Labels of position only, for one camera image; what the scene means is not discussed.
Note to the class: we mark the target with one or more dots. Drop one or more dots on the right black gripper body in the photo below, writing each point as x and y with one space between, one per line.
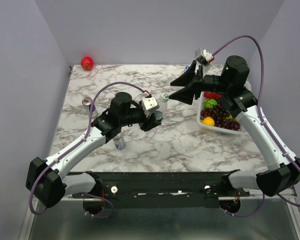
201 85

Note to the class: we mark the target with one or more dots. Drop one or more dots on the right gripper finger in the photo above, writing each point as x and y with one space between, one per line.
185 78
184 95

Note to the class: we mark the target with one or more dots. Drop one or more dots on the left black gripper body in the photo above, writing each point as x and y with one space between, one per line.
146 124

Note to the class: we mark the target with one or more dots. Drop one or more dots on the green label water bottle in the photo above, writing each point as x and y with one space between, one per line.
163 105

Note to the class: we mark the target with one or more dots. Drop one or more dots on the green white bottle cap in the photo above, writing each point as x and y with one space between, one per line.
165 96

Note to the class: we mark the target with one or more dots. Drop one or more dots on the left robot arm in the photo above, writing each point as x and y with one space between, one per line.
49 180

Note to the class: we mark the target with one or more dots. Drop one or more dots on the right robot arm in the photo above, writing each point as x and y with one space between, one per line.
282 165

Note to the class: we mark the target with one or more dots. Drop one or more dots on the red dragon fruit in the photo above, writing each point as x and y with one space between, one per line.
212 95

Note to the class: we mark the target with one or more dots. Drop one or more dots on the green striped ball fruit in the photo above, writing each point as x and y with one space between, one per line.
209 103

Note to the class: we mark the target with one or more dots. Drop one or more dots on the orange fruit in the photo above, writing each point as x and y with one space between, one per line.
209 121

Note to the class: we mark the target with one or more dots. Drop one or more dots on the tilted silver drink can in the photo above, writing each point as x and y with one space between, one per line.
119 141

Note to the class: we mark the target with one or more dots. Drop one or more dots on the dark purple grape bunch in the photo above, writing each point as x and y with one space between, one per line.
222 118

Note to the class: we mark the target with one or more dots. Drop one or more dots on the white plastic fruit basket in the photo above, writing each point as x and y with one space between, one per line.
215 129

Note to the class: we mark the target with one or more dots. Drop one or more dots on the upright red bull can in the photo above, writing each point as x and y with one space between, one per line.
88 105

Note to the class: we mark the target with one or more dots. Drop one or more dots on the red apple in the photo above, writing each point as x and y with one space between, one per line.
87 63

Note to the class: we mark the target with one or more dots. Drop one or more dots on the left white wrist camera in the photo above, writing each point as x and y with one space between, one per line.
149 105

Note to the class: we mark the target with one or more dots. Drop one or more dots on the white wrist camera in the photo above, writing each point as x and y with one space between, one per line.
205 58
149 105

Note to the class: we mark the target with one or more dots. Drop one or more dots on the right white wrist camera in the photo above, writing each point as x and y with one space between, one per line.
205 58

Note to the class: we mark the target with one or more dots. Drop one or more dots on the black mounting base rail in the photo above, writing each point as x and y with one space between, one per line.
154 190

